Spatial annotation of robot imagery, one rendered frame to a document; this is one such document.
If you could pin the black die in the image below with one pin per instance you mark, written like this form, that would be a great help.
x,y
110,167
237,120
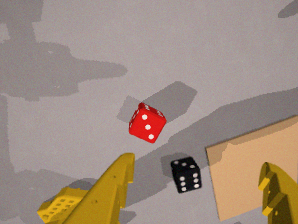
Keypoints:
x,y
186,174

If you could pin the red die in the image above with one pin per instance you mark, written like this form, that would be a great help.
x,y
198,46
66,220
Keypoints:
x,y
146,123

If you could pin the tan flat mat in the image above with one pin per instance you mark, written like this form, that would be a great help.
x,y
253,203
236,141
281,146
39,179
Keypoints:
x,y
235,164

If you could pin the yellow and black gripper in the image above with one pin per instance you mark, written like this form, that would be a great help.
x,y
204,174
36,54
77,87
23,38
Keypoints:
x,y
102,203

